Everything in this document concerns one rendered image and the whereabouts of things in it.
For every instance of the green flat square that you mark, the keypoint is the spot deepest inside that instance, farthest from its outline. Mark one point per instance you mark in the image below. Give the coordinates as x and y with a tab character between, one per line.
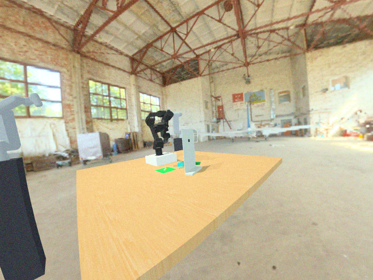
164	171

